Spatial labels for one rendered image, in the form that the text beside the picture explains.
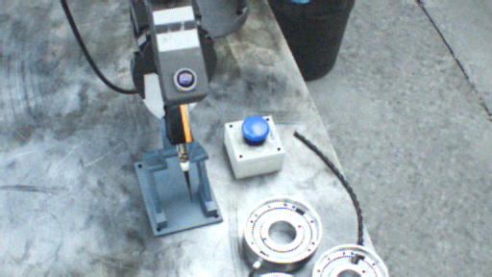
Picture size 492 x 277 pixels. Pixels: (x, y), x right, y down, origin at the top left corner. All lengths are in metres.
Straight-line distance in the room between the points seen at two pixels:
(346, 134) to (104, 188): 1.24
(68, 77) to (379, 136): 1.23
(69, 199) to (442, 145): 1.45
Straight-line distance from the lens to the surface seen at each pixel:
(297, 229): 0.90
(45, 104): 1.09
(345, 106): 2.16
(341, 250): 0.89
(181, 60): 0.64
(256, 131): 0.93
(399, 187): 2.01
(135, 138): 1.02
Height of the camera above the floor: 1.60
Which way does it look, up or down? 52 degrees down
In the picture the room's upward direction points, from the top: 4 degrees clockwise
